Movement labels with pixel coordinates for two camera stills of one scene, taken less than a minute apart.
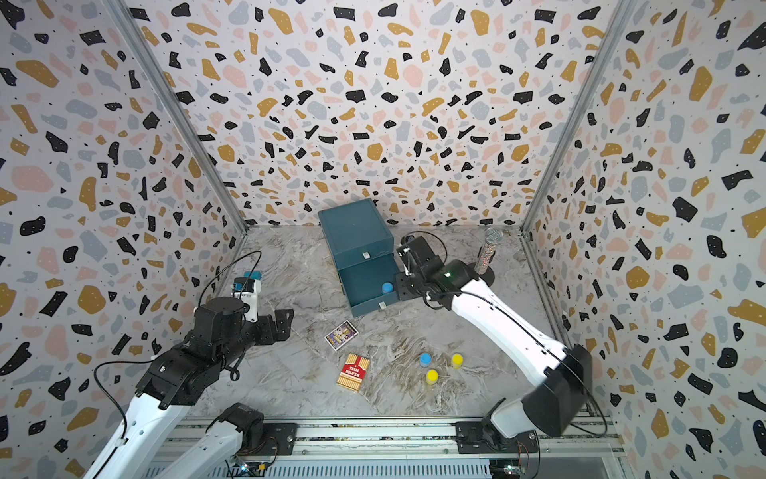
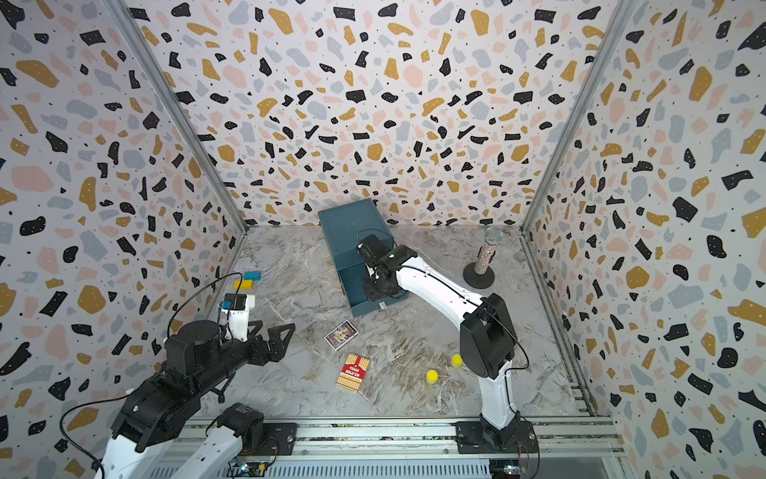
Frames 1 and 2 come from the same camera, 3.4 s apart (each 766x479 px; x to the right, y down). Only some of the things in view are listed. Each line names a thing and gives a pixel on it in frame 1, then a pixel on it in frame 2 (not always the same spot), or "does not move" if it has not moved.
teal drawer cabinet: (362, 244) does not move
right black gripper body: (408, 288) to (374, 276)
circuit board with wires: (246, 468) does not move
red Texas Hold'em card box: (353, 371) does not move
